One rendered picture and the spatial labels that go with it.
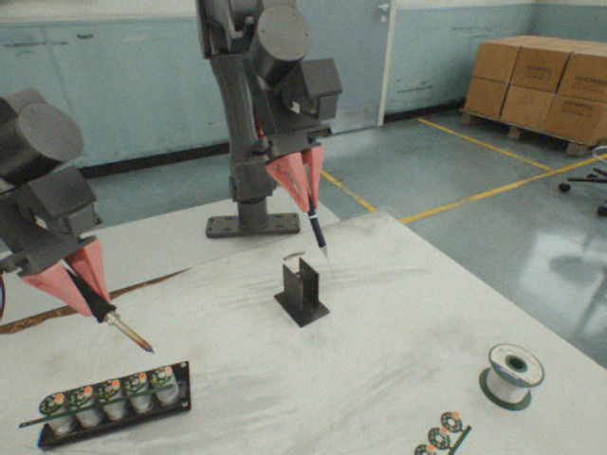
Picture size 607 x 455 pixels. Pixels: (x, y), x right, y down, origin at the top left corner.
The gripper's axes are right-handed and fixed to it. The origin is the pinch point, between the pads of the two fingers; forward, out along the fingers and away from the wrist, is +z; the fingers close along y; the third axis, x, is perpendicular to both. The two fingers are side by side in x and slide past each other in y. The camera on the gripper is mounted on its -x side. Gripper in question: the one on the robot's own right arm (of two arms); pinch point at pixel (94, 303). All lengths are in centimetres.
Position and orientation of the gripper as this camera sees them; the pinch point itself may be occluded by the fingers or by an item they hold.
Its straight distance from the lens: 50.8
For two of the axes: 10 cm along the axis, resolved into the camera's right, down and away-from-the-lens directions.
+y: 4.6, -4.9, 7.4
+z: 4.1, 8.6, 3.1
